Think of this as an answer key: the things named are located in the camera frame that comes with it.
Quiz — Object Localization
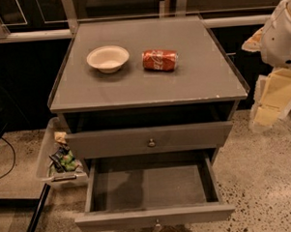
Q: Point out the green snack bags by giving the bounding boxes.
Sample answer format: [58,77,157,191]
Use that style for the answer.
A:
[49,131,79,173]

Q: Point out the grey drawer cabinet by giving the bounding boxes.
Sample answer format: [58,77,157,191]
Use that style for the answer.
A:
[44,14,254,168]

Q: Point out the grey drawer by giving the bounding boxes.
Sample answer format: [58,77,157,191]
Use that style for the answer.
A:
[65,121,232,160]
[75,150,235,232]

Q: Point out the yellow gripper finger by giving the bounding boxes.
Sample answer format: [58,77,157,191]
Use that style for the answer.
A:
[249,68,291,131]
[241,29,263,51]

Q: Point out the clear plastic bin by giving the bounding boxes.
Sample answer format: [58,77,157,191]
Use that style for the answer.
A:
[36,118,87,189]

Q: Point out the white paper bowl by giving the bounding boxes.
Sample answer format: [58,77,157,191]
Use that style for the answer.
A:
[87,45,130,73]

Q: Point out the metal railing frame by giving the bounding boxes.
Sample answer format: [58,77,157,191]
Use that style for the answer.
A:
[0,0,282,43]

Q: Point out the red cola can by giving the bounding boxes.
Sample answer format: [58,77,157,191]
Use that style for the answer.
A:
[142,49,178,72]

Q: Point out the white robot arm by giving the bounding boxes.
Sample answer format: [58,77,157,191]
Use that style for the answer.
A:
[242,0,291,132]

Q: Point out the grey top drawer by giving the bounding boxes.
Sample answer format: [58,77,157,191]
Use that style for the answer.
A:
[65,121,232,160]

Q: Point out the black floor cable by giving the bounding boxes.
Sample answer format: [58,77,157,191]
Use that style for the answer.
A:
[0,130,17,183]

